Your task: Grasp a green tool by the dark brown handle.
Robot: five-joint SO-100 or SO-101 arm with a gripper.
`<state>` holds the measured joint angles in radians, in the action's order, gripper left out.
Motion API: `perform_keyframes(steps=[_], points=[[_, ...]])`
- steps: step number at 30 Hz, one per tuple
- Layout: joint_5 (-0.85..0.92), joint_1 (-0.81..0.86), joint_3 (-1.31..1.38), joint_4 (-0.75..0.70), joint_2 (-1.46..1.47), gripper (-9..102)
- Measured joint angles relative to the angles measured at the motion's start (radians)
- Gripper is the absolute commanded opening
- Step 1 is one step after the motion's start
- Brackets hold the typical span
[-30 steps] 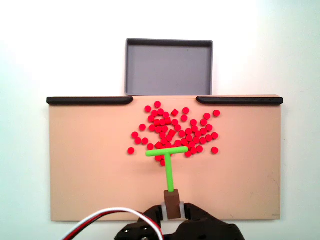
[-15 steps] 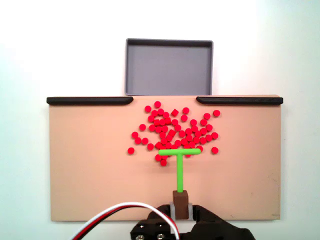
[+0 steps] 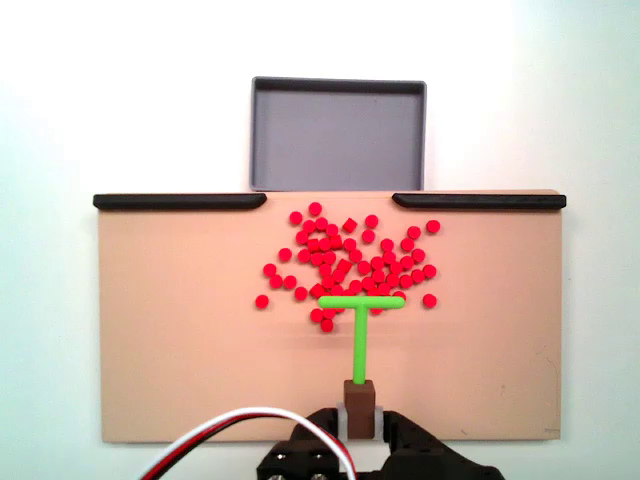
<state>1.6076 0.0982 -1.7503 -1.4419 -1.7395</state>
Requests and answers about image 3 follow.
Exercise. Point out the peach rectangular board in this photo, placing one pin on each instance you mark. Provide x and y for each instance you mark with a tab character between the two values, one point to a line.
200	350

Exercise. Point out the grey rectangular tray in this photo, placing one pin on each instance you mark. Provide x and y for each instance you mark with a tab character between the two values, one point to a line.
340	135

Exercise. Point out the black edge rail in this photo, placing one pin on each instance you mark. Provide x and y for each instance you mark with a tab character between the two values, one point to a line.
480	201
180	201

